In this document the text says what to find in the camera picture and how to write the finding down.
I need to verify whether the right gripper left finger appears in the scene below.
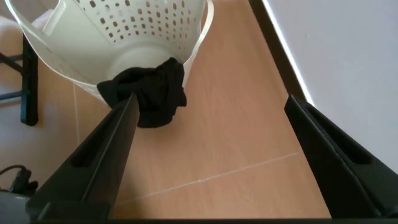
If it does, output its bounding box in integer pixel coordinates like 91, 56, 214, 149
26, 92, 141, 220

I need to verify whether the white laundry basket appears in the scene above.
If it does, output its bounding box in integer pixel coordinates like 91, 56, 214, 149
4, 0, 215, 105

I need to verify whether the black clothes rack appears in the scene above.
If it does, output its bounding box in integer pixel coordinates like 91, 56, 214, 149
0, 34, 40, 127

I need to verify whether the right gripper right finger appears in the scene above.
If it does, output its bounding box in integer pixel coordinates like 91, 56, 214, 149
283, 95, 398, 219

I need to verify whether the black cable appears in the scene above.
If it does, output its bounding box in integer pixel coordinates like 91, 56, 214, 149
0, 164, 40, 197

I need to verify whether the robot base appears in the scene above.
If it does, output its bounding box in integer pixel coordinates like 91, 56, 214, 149
0, 189, 32, 224

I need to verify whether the black garment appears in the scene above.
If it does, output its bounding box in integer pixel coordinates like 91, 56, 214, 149
96, 57, 187, 129

